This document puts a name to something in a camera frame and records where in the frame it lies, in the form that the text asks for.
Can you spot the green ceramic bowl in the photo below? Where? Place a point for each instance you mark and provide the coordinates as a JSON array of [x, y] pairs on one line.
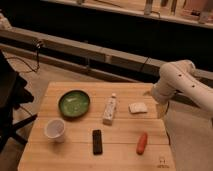
[[74, 103]]

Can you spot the white sponge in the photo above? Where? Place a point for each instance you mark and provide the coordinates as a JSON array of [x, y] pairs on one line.
[[139, 107]]

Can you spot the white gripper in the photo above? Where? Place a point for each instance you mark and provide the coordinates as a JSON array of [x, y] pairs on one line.
[[162, 109]]

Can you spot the orange carrot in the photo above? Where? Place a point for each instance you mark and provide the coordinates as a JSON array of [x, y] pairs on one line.
[[142, 143]]

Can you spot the white paper cup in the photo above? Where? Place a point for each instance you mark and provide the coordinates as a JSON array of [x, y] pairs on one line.
[[55, 130]]

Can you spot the black remote control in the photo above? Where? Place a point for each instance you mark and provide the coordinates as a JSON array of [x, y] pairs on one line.
[[97, 142]]

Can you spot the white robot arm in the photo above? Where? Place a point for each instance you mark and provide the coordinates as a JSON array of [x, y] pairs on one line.
[[179, 76]]

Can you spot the white plastic bottle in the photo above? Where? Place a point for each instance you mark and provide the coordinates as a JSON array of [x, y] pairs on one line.
[[109, 111]]

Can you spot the wooden table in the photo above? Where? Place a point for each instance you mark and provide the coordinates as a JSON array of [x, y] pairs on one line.
[[121, 131]]

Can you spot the black office chair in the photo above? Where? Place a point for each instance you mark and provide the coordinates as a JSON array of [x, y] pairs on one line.
[[12, 95]]

